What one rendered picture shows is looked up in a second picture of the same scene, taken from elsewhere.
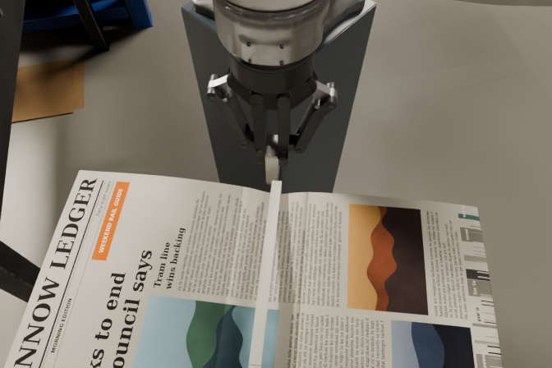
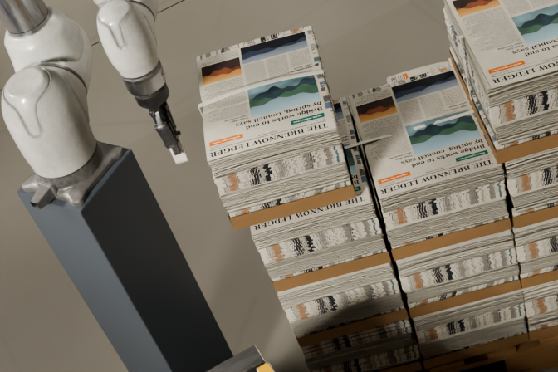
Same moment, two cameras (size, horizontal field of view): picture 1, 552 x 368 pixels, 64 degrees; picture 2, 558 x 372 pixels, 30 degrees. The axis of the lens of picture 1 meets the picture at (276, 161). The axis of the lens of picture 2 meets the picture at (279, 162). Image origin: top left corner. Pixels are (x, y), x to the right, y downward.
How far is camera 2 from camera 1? 2.13 m
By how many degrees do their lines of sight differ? 54
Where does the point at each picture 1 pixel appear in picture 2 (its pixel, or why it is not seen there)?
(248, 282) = (240, 99)
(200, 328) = (258, 103)
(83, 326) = (266, 128)
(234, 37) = (160, 76)
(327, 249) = (222, 85)
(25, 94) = not seen: outside the picture
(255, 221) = (216, 106)
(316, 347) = (256, 77)
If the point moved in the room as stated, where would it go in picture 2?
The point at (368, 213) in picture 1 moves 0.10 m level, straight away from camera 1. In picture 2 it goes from (206, 79) to (166, 80)
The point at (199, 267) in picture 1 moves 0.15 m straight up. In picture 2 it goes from (237, 111) to (218, 60)
